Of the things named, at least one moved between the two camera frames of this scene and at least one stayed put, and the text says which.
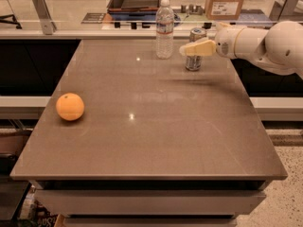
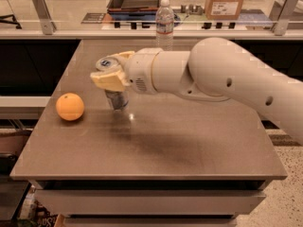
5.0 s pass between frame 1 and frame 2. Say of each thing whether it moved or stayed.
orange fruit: stayed
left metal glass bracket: stayed
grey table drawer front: stayed
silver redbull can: moved
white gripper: moved
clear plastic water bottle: stayed
